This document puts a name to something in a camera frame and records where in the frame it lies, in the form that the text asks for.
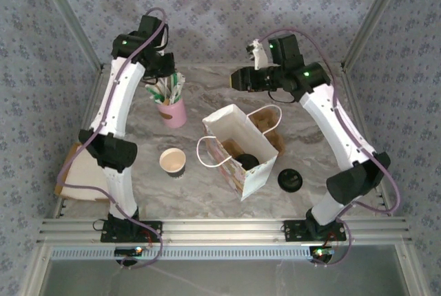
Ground brown pulp cup carrier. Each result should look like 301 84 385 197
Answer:
220 139 243 159
247 108 286 158

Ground black plastic cup lid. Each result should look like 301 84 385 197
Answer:
236 154 260 169
277 168 304 193

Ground white paper bag rope handles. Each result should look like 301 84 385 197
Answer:
196 103 282 202

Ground paper-wrapped straw green print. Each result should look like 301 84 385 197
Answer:
171 72 187 103
144 82 166 104

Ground pink cup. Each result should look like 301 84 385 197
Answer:
157 98 187 129

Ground white paper cup black print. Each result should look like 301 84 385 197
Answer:
158 147 187 178

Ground brown cardboard tray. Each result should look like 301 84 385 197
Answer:
53 141 112 203

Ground small controller board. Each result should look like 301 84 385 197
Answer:
114 246 144 257
309 246 336 260

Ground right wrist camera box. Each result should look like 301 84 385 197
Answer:
245 39 269 70

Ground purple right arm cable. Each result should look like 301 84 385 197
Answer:
263 27 402 266

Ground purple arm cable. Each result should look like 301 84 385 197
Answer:
263 27 402 266
54 7 170 271

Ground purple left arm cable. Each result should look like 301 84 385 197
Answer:
54 7 170 271

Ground aluminium frame post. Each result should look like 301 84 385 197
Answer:
34 0 105 70
340 0 411 70

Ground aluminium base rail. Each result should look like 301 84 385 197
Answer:
37 216 413 244

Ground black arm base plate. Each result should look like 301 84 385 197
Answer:
99 213 163 244
283 219 347 242

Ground grey slotted cable duct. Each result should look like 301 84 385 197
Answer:
51 246 334 262

